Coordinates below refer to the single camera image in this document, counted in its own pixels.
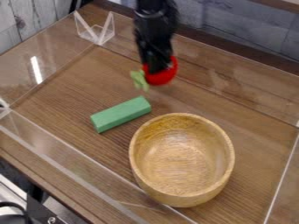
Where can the green rectangular block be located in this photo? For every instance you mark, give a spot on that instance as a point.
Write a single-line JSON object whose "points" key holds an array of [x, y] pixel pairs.
{"points": [[122, 113]]}

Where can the clear acrylic enclosure wall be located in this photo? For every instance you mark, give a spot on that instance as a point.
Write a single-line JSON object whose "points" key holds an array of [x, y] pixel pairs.
{"points": [[70, 72]]}

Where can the wooden bowl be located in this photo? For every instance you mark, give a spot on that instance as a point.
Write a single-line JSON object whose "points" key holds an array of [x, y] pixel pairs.
{"points": [[182, 158]]}

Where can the red plush strawberry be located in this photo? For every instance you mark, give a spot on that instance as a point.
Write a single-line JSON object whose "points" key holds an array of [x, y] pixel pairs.
{"points": [[144, 79]]}

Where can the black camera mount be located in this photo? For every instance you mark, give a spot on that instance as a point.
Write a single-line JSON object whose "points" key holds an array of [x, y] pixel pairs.
{"points": [[27, 211]]}

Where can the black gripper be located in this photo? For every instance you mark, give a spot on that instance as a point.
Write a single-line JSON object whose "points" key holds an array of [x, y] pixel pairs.
{"points": [[156, 19]]}

